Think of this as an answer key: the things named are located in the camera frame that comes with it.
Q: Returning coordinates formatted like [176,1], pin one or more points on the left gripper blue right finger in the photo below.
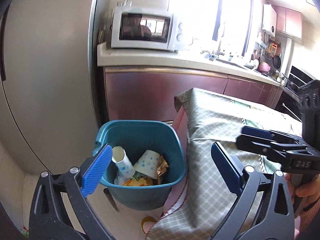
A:
[228,168]

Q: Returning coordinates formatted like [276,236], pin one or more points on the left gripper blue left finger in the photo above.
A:
[97,167]

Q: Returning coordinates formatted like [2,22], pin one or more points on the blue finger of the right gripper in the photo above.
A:
[278,152]
[271,135]

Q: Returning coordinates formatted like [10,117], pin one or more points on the small dotted paper cup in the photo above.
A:
[122,162]

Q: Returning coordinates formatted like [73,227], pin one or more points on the orange peel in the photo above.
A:
[140,182]

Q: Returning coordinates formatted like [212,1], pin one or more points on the large dotted paper cup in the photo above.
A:
[147,164]

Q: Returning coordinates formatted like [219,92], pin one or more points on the gold snack wrapper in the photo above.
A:
[161,169]

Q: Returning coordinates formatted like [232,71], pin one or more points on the white tissue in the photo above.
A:
[121,180]

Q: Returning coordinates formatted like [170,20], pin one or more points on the green snoopy snack wrapper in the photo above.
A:
[137,176]

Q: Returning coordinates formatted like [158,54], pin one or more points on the pink sleeve right forearm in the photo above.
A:
[308,227]

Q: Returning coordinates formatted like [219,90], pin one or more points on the teal plastic trash bin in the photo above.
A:
[144,142]

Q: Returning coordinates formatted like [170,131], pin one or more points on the person's right hand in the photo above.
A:
[310,191]

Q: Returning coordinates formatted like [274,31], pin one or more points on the patterned tablecloth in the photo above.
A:
[229,195]

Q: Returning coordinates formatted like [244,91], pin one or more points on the black built-in oven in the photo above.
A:
[288,102]

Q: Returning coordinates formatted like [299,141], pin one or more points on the pink pot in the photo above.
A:
[264,67]

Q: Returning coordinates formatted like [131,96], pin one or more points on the black frying pan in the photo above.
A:
[276,62]

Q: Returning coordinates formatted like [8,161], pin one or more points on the maroon lower cabinets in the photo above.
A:
[155,93]

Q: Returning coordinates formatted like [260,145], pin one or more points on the pink upper cabinet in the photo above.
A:
[289,21]

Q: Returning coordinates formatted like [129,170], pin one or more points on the white water heater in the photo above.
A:
[269,20]

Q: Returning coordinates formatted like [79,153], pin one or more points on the grey refrigerator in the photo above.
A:
[48,117]

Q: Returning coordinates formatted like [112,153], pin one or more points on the white microwave oven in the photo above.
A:
[145,28]

